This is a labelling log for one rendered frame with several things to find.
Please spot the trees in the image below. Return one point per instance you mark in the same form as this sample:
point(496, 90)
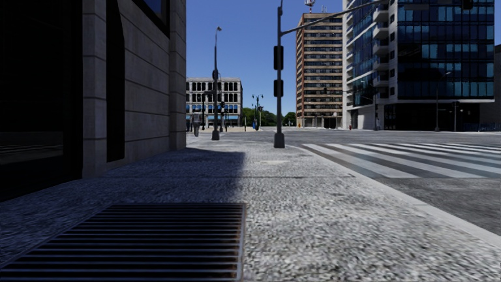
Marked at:
point(268, 118)

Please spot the pale concrete building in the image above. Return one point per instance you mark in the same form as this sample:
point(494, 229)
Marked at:
point(231, 94)

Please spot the dark building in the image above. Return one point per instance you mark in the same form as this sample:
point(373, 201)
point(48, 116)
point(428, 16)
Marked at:
point(494, 86)

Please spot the grey street lamp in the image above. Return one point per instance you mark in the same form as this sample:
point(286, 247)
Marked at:
point(215, 105)
point(437, 105)
point(257, 113)

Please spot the person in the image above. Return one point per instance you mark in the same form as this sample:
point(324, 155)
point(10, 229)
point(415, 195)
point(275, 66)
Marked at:
point(196, 121)

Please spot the tan concrete building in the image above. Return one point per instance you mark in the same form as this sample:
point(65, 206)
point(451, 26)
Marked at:
point(319, 66)

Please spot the glass tower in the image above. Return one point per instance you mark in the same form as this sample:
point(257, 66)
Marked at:
point(430, 47)

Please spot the grey stone building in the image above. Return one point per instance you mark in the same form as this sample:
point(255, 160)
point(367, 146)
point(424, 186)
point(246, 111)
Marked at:
point(145, 86)

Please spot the traffic light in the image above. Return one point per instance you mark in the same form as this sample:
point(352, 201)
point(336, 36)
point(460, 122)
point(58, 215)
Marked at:
point(222, 115)
point(279, 86)

